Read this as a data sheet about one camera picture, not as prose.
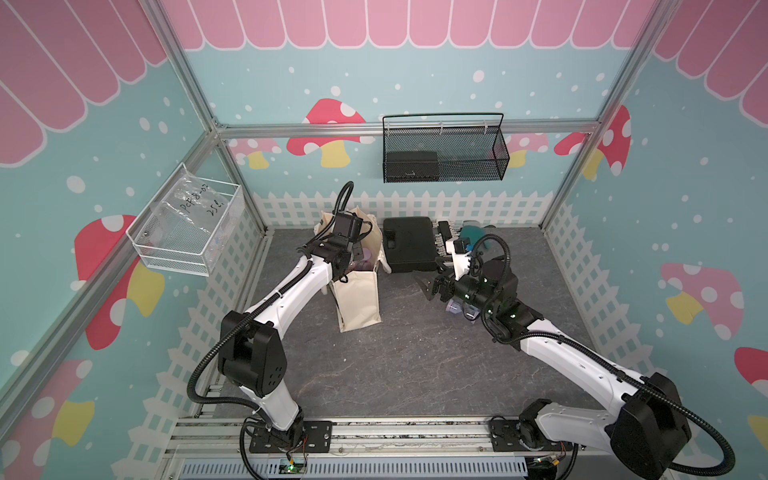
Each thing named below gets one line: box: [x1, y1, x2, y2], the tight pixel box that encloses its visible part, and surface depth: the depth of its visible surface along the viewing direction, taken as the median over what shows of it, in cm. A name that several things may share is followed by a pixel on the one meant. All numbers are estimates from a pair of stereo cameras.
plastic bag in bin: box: [144, 167, 229, 253], surface depth 74 cm
